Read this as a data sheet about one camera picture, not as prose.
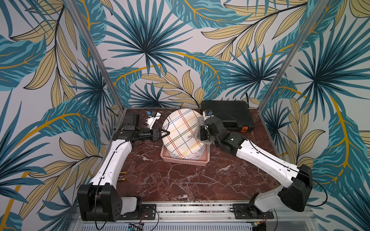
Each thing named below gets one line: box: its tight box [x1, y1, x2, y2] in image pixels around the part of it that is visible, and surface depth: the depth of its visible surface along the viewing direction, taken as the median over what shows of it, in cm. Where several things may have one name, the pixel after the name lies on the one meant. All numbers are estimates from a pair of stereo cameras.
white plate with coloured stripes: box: [162, 108, 206, 157], surface depth 76 cm
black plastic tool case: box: [201, 100, 255, 133], surface depth 116 cm
